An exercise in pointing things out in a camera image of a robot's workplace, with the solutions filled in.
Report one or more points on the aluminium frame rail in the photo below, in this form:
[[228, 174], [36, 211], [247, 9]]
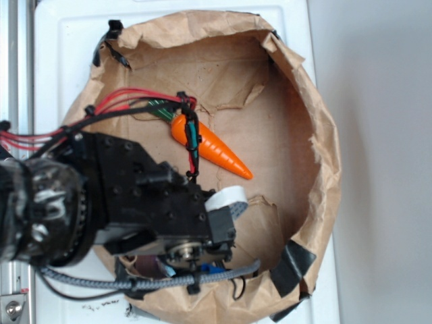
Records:
[[17, 19]]

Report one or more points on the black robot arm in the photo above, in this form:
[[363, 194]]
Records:
[[44, 210]]

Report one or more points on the brown paper bag tray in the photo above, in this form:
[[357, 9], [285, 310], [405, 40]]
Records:
[[254, 93]]

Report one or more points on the white plastic board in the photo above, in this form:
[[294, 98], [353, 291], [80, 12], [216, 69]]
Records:
[[66, 33]]

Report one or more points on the black tape bottom right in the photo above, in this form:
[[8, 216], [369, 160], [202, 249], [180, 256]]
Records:
[[293, 265]]

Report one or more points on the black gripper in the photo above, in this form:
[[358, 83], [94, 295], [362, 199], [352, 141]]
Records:
[[137, 206]]

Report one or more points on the black tape top left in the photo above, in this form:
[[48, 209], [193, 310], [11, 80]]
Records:
[[115, 29]]

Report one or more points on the orange plastic toy carrot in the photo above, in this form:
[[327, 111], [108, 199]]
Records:
[[200, 142]]

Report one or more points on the silver corner bracket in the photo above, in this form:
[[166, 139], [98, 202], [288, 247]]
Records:
[[12, 308]]

